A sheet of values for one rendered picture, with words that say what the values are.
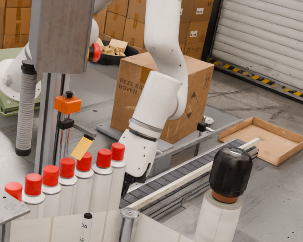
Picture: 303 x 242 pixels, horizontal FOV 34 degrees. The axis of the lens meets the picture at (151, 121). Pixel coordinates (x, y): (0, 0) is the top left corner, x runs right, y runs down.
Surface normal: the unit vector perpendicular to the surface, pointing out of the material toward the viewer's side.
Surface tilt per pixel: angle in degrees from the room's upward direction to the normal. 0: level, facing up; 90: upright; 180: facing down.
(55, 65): 90
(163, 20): 63
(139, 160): 69
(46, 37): 90
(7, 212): 0
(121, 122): 90
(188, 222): 0
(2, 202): 0
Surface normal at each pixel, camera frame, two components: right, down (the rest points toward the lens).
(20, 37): 0.75, 0.30
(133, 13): -0.64, 0.19
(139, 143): -0.43, -0.16
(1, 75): 0.61, -0.45
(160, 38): -0.04, 0.04
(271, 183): 0.17, -0.91
